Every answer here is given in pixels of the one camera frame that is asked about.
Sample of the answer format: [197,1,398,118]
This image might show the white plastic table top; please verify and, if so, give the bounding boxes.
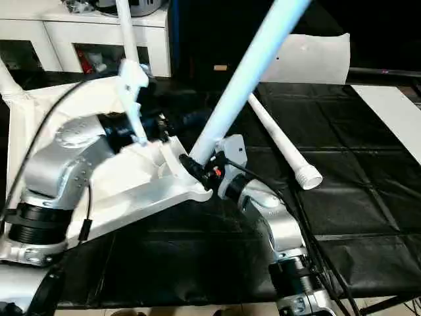
[0,74,214,248]

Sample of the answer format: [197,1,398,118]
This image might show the white plastic table leg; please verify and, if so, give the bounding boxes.
[0,58,27,102]
[188,0,312,167]
[247,93,324,191]
[116,0,141,66]

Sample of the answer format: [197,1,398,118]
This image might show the red bottle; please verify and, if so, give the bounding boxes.
[76,47,91,73]

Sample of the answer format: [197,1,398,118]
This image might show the white cabinet with glass doors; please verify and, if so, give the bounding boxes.
[0,0,173,78]

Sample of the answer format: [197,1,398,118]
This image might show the grey clutter on cabinet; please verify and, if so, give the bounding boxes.
[63,0,172,16]

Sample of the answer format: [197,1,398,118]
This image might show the white cushion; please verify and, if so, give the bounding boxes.
[266,32,352,86]

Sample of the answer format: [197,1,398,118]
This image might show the black work mat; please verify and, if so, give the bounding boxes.
[0,71,421,309]

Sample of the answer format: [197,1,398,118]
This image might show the white flat board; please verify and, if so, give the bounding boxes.
[351,84,421,165]

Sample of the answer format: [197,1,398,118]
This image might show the black metal stand leg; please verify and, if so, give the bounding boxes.
[368,296,421,316]

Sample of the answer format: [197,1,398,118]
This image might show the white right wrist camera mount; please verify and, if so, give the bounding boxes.
[212,134,248,192]

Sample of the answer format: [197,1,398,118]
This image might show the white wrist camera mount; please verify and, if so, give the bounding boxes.
[212,134,248,192]
[118,59,151,147]

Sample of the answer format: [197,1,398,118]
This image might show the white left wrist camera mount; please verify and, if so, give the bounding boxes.
[118,59,151,147]

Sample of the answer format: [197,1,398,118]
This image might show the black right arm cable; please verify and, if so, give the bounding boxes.
[217,154,362,316]

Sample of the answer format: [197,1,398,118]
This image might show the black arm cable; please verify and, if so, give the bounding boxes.
[3,78,119,244]
[217,154,362,316]

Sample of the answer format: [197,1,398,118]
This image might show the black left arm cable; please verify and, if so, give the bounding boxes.
[3,78,119,244]

